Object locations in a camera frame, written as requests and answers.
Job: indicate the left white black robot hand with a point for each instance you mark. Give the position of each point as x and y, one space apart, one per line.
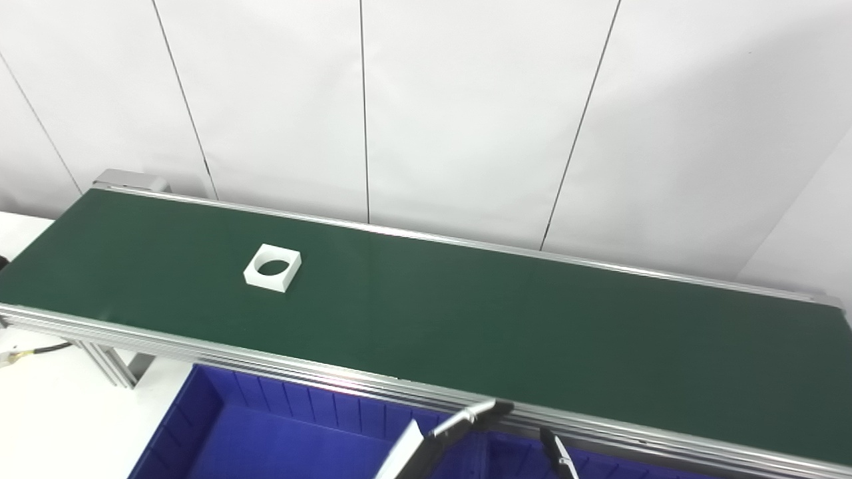
426 452

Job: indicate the green conveyor belt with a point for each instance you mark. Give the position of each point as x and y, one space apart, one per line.
200 346
499 319

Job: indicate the white square part round hole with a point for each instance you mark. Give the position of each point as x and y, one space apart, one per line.
266 281

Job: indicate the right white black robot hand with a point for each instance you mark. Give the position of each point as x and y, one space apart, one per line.
559 459

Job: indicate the blue plastic bin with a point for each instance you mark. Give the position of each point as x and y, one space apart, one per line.
266 439
619 469

